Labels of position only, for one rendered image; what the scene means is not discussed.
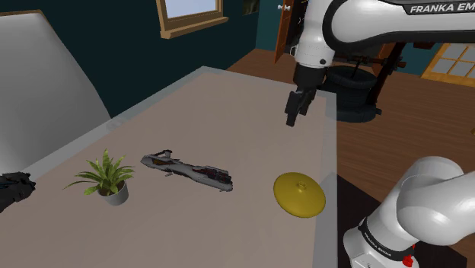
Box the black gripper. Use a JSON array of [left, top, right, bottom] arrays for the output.
[[284, 62, 328, 128]]

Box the brown wooden door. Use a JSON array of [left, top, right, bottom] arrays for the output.
[[273, 0, 302, 65]]

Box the beige table with glass edge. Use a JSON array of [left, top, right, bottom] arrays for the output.
[[0, 65, 339, 268]]

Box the yellow round lid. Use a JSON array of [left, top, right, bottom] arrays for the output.
[[273, 171, 327, 219]]

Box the grey toy spaceship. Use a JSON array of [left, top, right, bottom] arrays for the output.
[[139, 149, 234, 193]]

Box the wooden framed window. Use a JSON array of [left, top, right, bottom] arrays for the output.
[[155, 0, 229, 40]]

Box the wooden glass pane door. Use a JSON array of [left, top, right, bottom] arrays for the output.
[[420, 42, 475, 88]]

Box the green potted plant grey pot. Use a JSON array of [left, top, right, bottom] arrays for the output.
[[62, 148, 136, 207]]

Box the large white chair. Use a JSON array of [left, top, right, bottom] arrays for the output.
[[0, 10, 112, 175]]

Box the black angular object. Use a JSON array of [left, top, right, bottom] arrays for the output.
[[0, 171, 37, 214]]

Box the dark wall picture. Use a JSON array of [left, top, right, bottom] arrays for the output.
[[242, 0, 260, 17]]

